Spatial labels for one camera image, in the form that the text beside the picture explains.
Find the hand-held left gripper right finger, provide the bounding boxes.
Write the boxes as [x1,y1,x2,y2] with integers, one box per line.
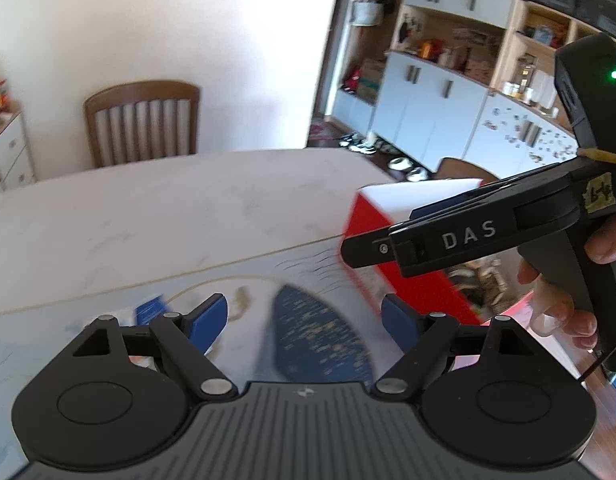
[372,294,538,401]

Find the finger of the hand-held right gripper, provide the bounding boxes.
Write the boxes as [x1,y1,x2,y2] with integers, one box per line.
[410,166,578,224]

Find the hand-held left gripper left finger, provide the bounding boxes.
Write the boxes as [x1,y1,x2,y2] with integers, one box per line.
[72,294,239,401]

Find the red and white cardboard box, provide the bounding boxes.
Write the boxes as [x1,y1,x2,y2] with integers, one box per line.
[345,178,538,327]

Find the white marble desktop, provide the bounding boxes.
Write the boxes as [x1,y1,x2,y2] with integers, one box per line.
[0,147,403,466]

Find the person's right hand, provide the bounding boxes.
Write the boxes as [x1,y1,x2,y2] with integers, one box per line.
[518,207,616,351]

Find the small blue card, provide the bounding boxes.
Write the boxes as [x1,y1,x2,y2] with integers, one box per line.
[135,297,165,327]

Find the grey slippers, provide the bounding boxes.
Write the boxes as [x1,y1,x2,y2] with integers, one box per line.
[388,156,431,182]

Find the blue speckled sheet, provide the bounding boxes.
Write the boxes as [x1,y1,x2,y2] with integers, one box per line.
[258,285,379,387]

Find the small printed cardboard box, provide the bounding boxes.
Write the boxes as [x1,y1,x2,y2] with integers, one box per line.
[465,57,494,81]

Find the black and white sneakers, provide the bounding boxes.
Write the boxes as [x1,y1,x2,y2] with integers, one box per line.
[339,132,385,155]

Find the brown cardboard box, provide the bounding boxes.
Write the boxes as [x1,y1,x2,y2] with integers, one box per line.
[358,58,387,104]

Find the red patterned rug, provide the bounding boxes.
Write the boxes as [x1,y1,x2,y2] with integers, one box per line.
[310,117,339,147]

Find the white hanging bag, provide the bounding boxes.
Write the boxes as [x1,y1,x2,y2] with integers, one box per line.
[352,0,381,27]

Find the white sideboard with wooden top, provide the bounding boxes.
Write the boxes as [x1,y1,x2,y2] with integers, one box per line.
[0,105,39,197]

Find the white wall cabinet unit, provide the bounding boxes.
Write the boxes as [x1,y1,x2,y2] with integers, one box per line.
[333,0,616,177]

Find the black cable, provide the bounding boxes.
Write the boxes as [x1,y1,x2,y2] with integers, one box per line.
[580,337,616,391]

